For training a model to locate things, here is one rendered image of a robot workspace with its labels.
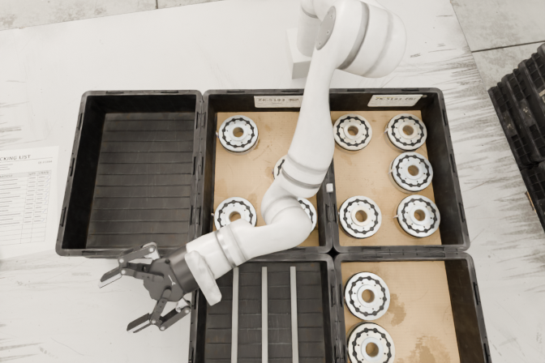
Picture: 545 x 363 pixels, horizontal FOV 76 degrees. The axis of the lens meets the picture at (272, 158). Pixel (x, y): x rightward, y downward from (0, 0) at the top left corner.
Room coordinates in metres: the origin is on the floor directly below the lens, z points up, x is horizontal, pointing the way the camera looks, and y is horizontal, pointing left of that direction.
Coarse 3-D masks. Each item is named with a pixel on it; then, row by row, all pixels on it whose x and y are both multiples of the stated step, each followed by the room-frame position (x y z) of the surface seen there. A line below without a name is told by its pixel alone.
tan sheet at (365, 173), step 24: (336, 120) 0.40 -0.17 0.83; (384, 120) 0.40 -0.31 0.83; (384, 144) 0.33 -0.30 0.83; (336, 168) 0.26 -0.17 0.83; (360, 168) 0.26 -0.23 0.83; (384, 168) 0.26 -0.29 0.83; (336, 192) 0.20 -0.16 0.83; (360, 192) 0.20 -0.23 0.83; (384, 192) 0.20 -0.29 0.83; (432, 192) 0.20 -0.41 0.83; (360, 216) 0.14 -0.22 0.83; (384, 216) 0.14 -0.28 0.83; (360, 240) 0.08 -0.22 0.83; (384, 240) 0.08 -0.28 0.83; (408, 240) 0.08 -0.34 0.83; (432, 240) 0.08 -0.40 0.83
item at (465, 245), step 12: (444, 108) 0.39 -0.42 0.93; (444, 120) 0.36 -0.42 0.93; (444, 132) 0.33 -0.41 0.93; (456, 168) 0.24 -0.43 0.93; (456, 180) 0.21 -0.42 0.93; (456, 192) 0.18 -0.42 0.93; (336, 204) 0.15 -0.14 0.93; (456, 204) 0.15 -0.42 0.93; (336, 216) 0.12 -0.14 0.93; (336, 228) 0.09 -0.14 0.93; (336, 240) 0.07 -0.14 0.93; (468, 240) 0.07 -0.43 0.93; (336, 252) 0.04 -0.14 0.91; (348, 252) 0.04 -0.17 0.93; (360, 252) 0.04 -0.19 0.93; (372, 252) 0.04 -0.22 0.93; (384, 252) 0.04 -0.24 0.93; (396, 252) 0.04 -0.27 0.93; (408, 252) 0.05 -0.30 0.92
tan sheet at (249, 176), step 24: (264, 120) 0.40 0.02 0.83; (288, 120) 0.40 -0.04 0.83; (264, 144) 0.33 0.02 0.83; (288, 144) 0.33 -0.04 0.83; (216, 168) 0.26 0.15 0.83; (240, 168) 0.26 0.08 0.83; (264, 168) 0.26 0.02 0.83; (216, 192) 0.19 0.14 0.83; (240, 192) 0.19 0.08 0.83; (264, 192) 0.19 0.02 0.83; (240, 216) 0.13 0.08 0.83; (312, 240) 0.08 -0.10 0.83
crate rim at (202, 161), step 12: (204, 96) 0.41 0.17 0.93; (204, 108) 0.38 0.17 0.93; (204, 120) 0.35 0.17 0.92; (204, 132) 0.32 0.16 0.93; (204, 144) 0.29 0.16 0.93; (204, 156) 0.26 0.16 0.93; (204, 168) 0.23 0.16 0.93; (204, 180) 0.20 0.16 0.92; (324, 180) 0.20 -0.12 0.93; (324, 192) 0.17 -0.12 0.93; (324, 204) 0.15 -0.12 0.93; (324, 216) 0.12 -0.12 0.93; (324, 228) 0.09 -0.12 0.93; (276, 252) 0.04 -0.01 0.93; (288, 252) 0.04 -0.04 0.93; (300, 252) 0.04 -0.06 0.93; (312, 252) 0.04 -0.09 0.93; (324, 252) 0.04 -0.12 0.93
